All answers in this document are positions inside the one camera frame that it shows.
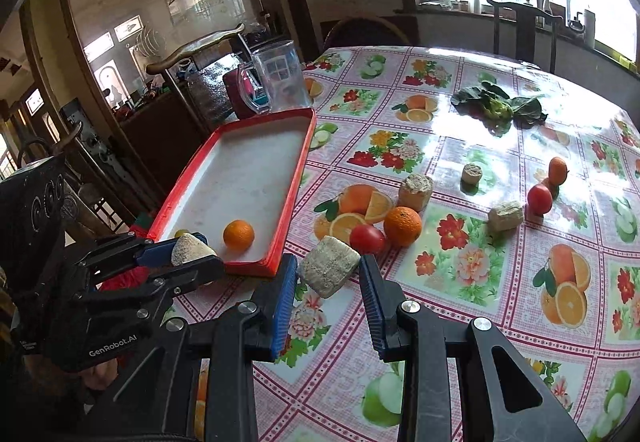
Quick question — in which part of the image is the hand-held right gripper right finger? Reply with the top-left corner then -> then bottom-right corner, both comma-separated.
358,253 -> 588,442

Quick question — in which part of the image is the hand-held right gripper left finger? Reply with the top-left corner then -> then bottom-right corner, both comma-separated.
95,254 -> 299,442

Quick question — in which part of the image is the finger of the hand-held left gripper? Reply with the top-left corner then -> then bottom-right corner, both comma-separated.
87,254 -> 227,319
75,232 -> 209,273

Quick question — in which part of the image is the orange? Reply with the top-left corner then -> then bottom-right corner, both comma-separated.
383,206 -> 423,248
223,220 -> 255,251

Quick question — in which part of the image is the red tomato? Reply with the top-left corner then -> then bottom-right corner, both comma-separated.
527,184 -> 554,215
349,224 -> 386,255

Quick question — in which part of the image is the red rectangular tray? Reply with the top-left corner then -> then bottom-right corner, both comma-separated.
147,108 -> 318,277

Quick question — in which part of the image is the person's left hand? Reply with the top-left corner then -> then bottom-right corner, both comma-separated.
82,363 -> 121,393

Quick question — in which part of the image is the red cloth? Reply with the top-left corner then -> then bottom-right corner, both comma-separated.
100,214 -> 156,293

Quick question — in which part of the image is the floral fruit print tablecloth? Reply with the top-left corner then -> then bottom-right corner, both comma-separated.
165,44 -> 640,442

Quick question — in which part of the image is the dark red mug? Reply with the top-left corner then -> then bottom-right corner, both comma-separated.
222,66 -> 261,121

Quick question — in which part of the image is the clear plastic pitcher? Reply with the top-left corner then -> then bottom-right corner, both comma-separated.
239,40 -> 313,115

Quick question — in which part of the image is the small tangerine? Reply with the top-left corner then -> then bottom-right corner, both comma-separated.
548,157 -> 570,187

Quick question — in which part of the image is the leafy green vegetable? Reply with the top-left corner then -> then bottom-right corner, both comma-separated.
451,82 -> 547,128

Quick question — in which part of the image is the wicker chair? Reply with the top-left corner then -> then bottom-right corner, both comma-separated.
322,16 -> 402,50

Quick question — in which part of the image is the dark wooden chair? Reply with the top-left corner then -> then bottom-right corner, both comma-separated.
486,0 -> 564,72

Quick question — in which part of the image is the wooden chair with curved rail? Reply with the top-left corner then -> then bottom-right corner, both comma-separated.
145,23 -> 247,133

